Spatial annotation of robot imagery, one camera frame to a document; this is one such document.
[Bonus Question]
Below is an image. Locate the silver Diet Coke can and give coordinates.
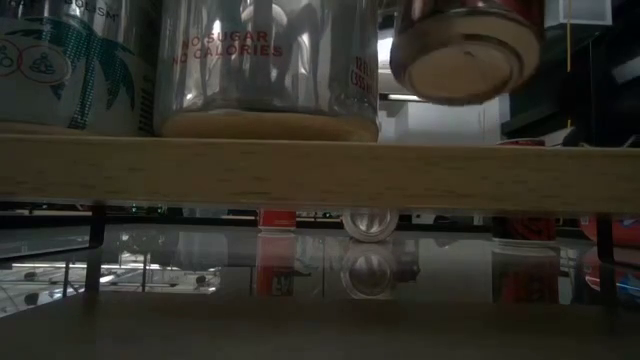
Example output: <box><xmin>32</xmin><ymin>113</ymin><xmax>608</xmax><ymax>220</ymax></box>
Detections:
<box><xmin>153</xmin><ymin>0</ymin><xmax>381</xmax><ymax>144</ymax></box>

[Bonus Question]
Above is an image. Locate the dark red soda can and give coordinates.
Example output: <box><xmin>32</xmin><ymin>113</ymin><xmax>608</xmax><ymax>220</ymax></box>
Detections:
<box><xmin>490</xmin><ymin>138</ymin><xmax>559</xmax><ymax>249</ymax></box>
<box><xmin>388</xmin><ymin>0</ymin><xmax>546</xmax><ymax>107</ymax></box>

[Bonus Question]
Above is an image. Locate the white Celsius can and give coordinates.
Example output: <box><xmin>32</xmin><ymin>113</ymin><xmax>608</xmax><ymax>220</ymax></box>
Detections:
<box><xmin>0</xmin><ymin>0</ymin><xmax>161</xmax><ymax>137</ymax></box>

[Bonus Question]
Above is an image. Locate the wooden shelf with black frame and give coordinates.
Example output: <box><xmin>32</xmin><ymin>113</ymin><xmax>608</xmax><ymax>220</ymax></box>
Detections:
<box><xmin>0</xmin><ymin>29</ymin><xmax>640</xmax><ymax>266</ymax></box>

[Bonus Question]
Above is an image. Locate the thin hanging yellow cable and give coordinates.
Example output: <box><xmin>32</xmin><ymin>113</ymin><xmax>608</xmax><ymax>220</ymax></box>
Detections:
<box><xmin>564</xmin><ymin>0</ymin><xmax>573</xmax><ymax>129</ymax></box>

